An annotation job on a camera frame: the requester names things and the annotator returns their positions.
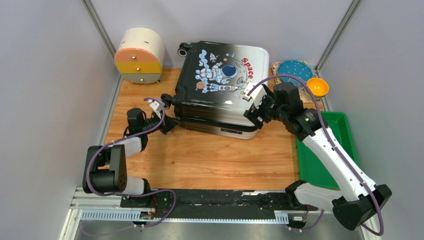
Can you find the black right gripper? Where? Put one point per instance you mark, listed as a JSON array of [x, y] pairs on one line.
[[252, 112]]

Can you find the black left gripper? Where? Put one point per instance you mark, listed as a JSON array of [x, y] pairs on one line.
[[168, 124]]

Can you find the astronaut print suitcase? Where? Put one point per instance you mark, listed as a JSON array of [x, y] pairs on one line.
[[209, 92]]

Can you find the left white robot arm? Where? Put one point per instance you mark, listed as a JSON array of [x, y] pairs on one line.
[[105, 172]]

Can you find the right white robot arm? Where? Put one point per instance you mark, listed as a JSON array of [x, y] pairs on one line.
[[358, 197]]

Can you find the floral placemat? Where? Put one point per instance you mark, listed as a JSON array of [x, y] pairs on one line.
[[304, 95]]

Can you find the teal dotted plate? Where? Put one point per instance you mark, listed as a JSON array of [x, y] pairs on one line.
[[296, 68]]

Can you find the orange bowl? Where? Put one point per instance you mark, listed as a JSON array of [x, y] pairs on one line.
[[318, 87]]

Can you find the cream mini drawer cabinet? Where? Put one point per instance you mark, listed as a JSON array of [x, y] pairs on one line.
[[140, 56]]

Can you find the green plastic tray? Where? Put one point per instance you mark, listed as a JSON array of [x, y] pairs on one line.
[[311, 169]]

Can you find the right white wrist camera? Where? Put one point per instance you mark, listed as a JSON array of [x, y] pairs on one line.
[[255, 93]]

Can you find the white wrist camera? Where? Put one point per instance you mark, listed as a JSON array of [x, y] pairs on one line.
[[255, 93], [157, 106]]

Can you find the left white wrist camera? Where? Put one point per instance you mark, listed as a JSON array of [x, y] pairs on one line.
[[157, 106]]

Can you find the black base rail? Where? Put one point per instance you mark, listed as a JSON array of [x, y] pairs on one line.
[[208, 204]]

